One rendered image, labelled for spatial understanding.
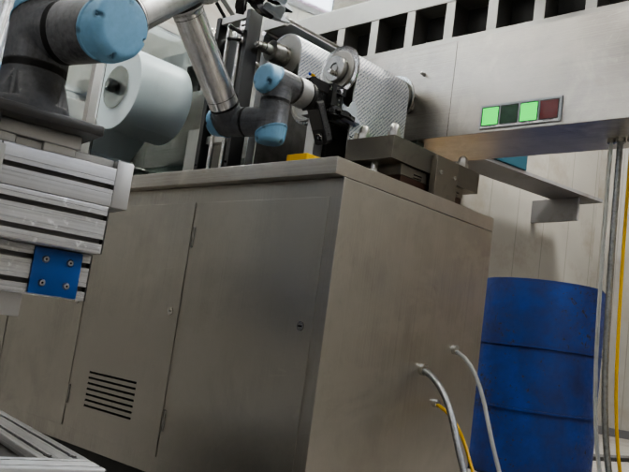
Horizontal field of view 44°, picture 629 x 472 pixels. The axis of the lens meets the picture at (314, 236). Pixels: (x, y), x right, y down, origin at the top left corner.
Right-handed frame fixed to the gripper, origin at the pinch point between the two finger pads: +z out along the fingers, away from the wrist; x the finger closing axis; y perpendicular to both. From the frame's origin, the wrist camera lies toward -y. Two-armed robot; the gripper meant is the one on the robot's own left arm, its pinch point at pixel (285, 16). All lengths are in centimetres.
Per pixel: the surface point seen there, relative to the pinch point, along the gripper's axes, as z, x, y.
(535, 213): 428, 271, -285
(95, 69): -32, 3, -75
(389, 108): 34.8, -18.2, 10.7
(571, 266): 506, 256, -303
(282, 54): 5.9, -5.6, -8.5
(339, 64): 14.5, -16.3, 12.0
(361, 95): 23.1, -22.4, 13.1
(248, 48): -3.7, -7.9, -11.6
